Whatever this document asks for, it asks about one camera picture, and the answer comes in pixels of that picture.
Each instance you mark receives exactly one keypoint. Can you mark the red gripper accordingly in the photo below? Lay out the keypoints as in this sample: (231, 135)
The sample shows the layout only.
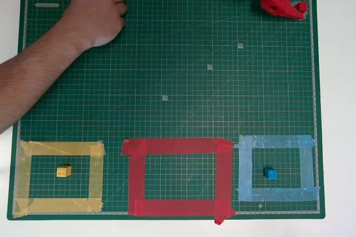
(278, 4)

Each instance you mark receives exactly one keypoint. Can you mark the person's right forearm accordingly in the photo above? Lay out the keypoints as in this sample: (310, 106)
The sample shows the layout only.
(33, 75)

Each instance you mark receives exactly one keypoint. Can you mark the blue cube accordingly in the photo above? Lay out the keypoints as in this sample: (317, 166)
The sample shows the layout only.
(270, 173)

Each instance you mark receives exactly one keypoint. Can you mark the blue tape square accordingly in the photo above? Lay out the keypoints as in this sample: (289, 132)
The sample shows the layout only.
(278, 194)

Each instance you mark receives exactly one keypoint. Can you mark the red tape square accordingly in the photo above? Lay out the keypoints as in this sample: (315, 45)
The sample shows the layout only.
(180, 207)

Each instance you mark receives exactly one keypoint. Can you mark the yellow cube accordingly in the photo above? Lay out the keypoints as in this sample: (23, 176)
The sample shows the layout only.
(63, 172)

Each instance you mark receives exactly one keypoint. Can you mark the yellow tape square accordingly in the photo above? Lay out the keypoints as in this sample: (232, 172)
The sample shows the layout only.
(55, 205)

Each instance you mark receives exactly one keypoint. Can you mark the person's right hand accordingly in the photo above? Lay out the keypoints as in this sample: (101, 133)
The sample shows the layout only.
(97, 14)

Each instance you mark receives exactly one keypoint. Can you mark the green cutting mat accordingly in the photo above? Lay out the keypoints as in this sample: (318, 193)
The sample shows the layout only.
(178, 86)

